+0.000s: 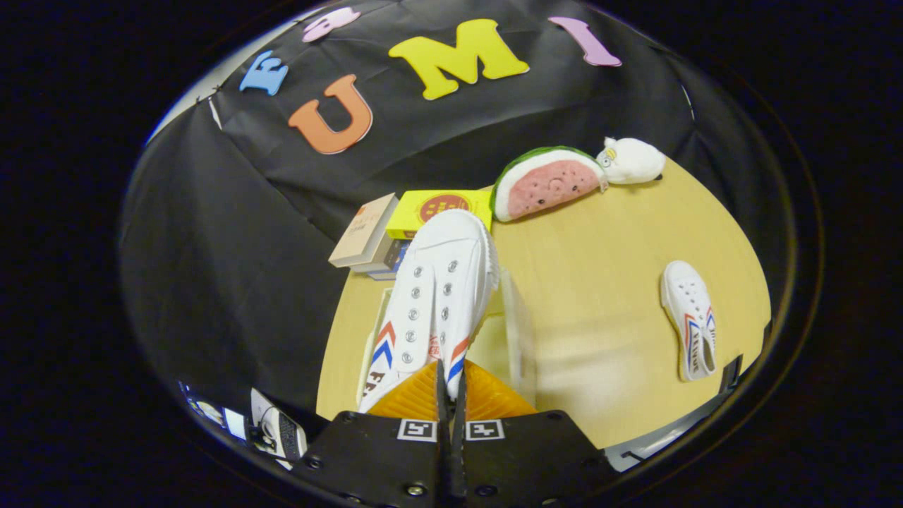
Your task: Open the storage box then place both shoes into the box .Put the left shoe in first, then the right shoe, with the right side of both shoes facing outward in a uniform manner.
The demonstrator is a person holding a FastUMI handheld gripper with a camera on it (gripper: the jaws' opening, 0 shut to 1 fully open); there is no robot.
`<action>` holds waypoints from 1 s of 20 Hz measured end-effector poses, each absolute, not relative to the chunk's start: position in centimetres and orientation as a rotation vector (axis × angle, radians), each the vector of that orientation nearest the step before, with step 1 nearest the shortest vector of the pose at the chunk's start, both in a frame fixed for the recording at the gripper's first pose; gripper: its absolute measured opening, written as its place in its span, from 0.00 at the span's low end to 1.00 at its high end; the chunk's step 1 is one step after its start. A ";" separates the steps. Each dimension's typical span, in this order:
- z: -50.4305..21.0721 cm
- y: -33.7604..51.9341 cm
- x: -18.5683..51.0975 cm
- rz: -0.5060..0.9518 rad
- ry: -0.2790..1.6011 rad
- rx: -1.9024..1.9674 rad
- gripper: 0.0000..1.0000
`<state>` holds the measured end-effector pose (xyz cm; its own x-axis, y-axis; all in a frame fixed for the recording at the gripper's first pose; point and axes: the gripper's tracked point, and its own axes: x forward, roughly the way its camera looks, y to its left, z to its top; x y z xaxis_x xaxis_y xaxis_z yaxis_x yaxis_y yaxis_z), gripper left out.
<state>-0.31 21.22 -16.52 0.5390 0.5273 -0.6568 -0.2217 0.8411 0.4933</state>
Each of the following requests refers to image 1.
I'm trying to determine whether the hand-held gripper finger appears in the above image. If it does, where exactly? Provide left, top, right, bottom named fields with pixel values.
left=289, top=360, right=450, bottom=508
left=451, top=361, right=622, bottom=508

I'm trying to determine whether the cream fabric storage box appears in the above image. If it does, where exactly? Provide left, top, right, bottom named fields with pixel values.
left=356, top=272, right=540, bottom=410

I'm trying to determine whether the white canvas shoe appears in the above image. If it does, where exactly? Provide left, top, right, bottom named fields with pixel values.
left=660, top=260, right=718, bottom=382
left=356, top=209, right=502, bottom=413

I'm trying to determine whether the blue book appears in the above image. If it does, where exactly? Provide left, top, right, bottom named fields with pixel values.
left=367, top=238, right=413, bottom=282

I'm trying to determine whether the grey book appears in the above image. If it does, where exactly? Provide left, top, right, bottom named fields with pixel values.
left=349, top=236, right=396, bottom=274

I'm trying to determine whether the white and black printed item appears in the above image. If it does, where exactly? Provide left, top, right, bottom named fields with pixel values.
left=243, top=387, right=309, bottom=470

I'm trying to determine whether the beige book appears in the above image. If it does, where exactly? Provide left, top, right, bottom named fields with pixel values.
left=328, top=193, right=401, bottom=269

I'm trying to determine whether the yellow book with red circle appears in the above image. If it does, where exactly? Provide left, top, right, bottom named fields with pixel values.
left=385, top=189, right=495, bottom=241

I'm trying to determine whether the dark blue printed packet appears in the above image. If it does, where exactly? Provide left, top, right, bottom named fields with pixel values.
left=180, top=381, right=226, bottom=428

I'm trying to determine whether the watermelon slice plush toy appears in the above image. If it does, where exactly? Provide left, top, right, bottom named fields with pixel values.
left=492, top=146, right=609, bottom=224

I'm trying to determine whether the black table edge clamp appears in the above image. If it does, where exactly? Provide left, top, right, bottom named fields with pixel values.
left=718, top=355, right=744, bottom=394

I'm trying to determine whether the white plush toy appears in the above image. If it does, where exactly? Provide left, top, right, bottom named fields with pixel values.
left=596, top=137, right=666, bottom=186

